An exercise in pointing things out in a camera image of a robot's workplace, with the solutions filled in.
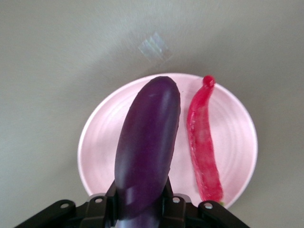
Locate brown table cover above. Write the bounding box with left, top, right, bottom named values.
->
left=0, top=0, right=304, bottom=228

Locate pink round plate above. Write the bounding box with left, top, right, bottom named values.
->
left=77, top=73, right=258, bottom=209

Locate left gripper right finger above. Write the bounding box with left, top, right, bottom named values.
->
left=159, top=178, right=250, bottom=228

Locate long purple eggplant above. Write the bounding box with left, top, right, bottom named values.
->
left=114, top=76, right=181, bottom=228

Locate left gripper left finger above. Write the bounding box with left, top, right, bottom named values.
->
left=14, top=182, right=119, bottom=228

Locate red chili pepper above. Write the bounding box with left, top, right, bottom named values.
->
left=187, top=75, right=225, bottom=206

